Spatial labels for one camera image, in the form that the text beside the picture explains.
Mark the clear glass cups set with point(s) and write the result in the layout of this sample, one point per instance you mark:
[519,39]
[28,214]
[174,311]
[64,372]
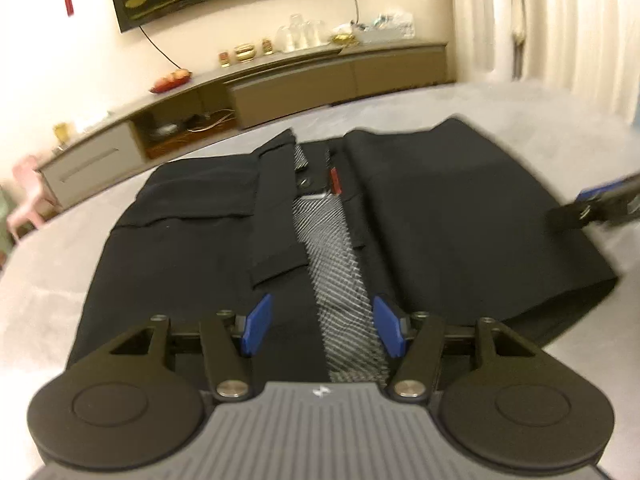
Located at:
[300,34]

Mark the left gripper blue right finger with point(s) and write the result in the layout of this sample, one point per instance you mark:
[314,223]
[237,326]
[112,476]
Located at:
[393,326]

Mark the white storage box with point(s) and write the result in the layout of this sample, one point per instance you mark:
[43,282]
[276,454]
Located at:
[387,27]

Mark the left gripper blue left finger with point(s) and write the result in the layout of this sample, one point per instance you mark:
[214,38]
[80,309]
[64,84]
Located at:
[250,330]

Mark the pink plastic chair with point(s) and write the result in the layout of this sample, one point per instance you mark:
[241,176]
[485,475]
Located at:
[36,191]

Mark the long grey TV cabinet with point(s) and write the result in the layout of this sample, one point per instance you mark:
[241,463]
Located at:
[213,105]

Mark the yellow cup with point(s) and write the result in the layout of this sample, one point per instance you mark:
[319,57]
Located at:
[62,132]

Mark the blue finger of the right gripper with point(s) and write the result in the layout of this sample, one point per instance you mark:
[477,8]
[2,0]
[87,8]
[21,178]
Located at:
[616,195]

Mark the white curtain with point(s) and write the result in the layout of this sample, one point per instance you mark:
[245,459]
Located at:
[589,48]

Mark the gold ornament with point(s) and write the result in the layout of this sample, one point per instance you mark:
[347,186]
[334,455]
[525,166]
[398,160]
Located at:
[244,53]

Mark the black trousers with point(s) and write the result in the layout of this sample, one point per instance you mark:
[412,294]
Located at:
[441,221]

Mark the red fruit plate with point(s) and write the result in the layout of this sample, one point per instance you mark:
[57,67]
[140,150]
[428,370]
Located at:
[173,80]

